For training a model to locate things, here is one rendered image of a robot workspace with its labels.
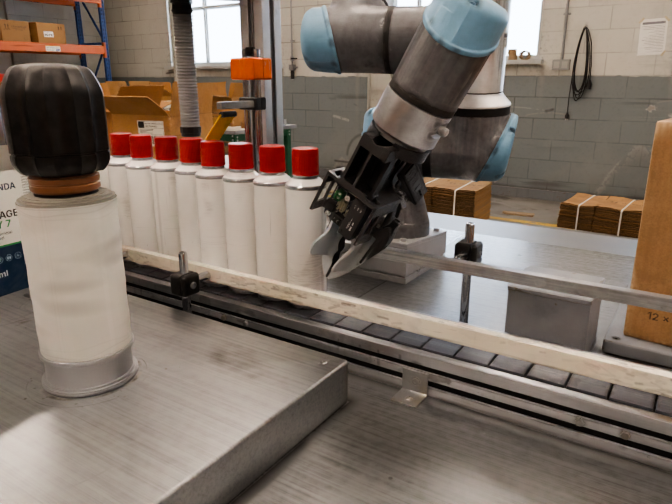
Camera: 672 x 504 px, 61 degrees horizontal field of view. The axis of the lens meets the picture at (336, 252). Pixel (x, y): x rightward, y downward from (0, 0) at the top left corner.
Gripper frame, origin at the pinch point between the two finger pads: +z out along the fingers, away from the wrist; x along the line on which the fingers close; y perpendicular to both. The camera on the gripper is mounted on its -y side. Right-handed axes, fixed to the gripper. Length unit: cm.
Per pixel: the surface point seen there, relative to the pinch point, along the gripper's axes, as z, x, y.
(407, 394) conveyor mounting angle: 1.7, 17.4, 7.2
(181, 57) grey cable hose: -6.0, -42.7, -8.1
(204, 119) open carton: 70, -135, -127
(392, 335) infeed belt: -0.5, 11.7, 3.6
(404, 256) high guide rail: -6.2, 6.3, -2.6
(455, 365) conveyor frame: -4.5, 19.4, 6.0
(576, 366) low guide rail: -12.6, 28.1, 4.8
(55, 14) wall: 289, -728, -461
